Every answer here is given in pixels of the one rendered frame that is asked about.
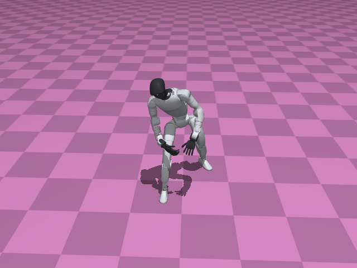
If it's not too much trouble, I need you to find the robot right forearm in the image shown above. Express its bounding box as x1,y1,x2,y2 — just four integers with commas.
151,119,164,146

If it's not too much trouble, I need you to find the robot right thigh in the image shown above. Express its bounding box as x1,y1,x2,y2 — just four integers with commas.
162,120,176,169

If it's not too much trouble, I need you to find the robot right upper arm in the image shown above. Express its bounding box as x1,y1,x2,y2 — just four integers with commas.
147,96,160,126

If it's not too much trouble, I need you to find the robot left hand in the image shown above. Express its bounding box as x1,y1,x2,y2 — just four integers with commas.
182,133,199,156

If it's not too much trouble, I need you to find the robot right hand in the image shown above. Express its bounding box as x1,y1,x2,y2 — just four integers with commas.
159,139,180,156

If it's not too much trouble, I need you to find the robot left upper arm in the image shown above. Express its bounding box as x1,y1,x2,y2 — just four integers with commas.
177,89,202,117

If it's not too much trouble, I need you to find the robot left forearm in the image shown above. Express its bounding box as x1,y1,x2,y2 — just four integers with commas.
191,109,204,140

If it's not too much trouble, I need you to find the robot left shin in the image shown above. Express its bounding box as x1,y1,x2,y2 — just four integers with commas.
196,146,206,161

